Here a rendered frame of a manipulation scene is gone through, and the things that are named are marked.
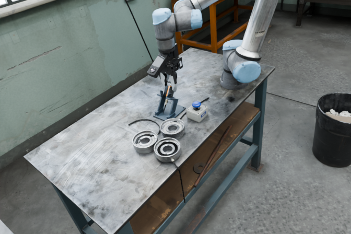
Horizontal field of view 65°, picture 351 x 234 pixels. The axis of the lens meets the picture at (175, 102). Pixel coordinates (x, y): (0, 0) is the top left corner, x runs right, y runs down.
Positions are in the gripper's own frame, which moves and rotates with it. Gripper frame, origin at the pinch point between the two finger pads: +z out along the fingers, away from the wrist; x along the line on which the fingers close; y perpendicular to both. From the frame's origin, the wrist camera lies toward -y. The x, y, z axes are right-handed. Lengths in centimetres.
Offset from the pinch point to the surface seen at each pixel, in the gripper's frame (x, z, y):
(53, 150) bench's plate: 28, 12, -49
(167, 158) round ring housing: -20.3, 8.8, -27.9
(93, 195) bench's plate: -7, 12, -54
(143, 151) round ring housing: -9.0, 9.7, -29.5
